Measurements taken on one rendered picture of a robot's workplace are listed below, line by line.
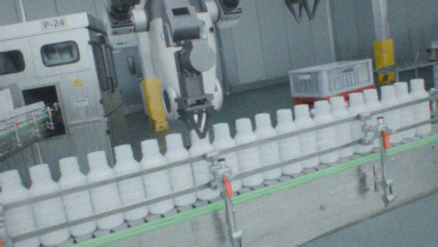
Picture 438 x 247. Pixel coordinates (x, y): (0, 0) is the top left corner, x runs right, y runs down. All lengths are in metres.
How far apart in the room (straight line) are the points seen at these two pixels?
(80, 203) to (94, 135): 3.70
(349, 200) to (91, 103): 3.70
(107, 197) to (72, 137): 3.77
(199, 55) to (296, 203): 0.45
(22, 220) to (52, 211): 0.06
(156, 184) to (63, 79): 3.74
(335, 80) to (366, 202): 2.28
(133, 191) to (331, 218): 0.53
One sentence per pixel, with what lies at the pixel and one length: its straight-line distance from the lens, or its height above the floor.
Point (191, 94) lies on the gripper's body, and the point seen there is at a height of 1.25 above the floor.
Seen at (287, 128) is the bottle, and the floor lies 1.12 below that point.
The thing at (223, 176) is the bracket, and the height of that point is 1.07.
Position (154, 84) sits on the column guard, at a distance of 8.60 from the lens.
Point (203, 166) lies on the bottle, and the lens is 0.94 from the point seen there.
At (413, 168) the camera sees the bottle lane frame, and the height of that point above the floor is 0.92.
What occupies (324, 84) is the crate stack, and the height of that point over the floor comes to 0.99.
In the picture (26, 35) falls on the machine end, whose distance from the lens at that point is 4.68.
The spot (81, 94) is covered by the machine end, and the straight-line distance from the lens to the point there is 4.56.
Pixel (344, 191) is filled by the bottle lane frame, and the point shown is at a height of 0.92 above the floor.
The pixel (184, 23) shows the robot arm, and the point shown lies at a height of 1.41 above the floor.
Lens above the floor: 1.32
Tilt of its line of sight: 9 degrees down
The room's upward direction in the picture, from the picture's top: 9 degrees counter-clockwise
